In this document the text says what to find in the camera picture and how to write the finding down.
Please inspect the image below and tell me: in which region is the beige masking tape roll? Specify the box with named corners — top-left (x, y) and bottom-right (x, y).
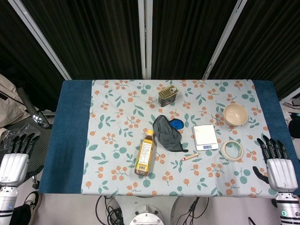
top-left (220, 140), bottom-right (244, 162)

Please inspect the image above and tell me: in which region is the beige ceramic bowl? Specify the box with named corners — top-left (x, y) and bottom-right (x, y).
top-left (223, 103), bottom-right (248, 127)

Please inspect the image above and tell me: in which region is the yellow labelled amber bottle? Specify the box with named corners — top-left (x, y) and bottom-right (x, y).
top-left (134, 130), bottom-right (156, 177)

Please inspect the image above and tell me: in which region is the floral fruit print tablecloth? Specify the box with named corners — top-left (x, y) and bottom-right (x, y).
top-left (81, 79), bottom-right (278, 197)

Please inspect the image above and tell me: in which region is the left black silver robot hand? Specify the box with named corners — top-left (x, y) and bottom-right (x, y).
top-left (0, 132), bottom-right (41, 188)

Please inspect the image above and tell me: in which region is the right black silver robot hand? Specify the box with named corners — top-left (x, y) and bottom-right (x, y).
top-left (252, 135), bottom-right (299, 193)

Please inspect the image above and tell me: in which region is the grey microfibre cloth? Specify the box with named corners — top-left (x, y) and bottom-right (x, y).
top-left (152, 114), bottom-right (189, 153)

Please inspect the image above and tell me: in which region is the blue velvet table cover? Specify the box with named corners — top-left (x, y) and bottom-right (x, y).
top-left (38, 79), bottom-right (300, 199)

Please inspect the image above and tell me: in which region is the black white sneaker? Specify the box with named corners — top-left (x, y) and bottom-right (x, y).
top-left (24, 191), bottom-right (41, 212)

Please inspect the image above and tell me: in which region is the wooden pen with red marks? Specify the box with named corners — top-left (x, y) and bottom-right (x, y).
top-left (180, 153), bottom-right (200, 161)

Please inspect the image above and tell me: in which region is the black cable bundle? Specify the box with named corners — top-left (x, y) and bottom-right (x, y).
top-left (95, 195), bottom-right (125, 225)
top-left (184, 196), bottom-right (210, 225)

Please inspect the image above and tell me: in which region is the silver digital kitchen scale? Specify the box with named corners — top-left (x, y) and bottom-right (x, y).
top-left (192, 124), bottom-right (219, 151)

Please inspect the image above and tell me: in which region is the dark green luncheon meat can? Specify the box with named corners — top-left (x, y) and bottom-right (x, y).
top-left (157, 84), bottom-right (178, 107)

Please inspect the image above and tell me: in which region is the white partition frame post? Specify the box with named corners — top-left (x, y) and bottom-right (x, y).
top-left (137, 0), bottom-right (153, 80)
top-left (202, 0), bottom-right (248, 80)
top-left (8, 0), bottom-right (72, 80)

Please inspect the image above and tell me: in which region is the beige jacket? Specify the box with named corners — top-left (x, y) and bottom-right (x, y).
top-left (0, 74), bottom-right (31, 128)

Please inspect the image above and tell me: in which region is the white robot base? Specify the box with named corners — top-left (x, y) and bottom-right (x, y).
top-left (110, 196), bottom-right (209, 225)

